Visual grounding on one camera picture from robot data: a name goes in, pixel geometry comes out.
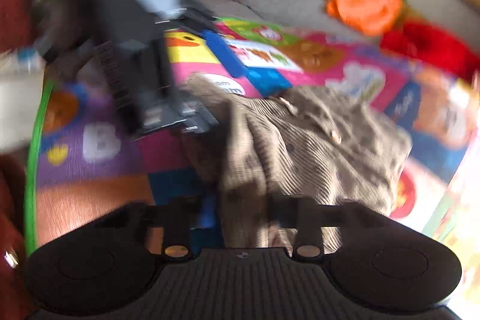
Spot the brown corduroy garment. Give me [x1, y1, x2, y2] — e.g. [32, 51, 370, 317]
[182, 74, 413, 249]

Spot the colourful cartoon play mat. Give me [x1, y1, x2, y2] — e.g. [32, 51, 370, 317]
[24, 18, 479, 263]

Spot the red plush cushion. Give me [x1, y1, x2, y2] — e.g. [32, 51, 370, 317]
[380, 19, 479, 82]

